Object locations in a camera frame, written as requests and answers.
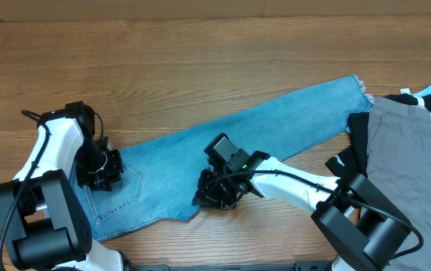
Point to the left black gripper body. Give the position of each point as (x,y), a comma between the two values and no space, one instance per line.
(95,168)

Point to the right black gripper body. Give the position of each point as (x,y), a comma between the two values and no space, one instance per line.
(208,192)

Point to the light blue denim jeans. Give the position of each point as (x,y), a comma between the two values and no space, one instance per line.
(173,176)

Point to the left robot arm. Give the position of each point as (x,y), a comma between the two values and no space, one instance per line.
(43,225)

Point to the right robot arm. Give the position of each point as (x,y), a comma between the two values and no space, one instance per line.
(361,224)

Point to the black garment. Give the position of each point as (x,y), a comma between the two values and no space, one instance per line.
(352,159)

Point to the grey trousers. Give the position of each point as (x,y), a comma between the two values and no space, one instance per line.
(399,165)

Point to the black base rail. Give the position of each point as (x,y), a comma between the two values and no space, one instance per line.
(317,265)

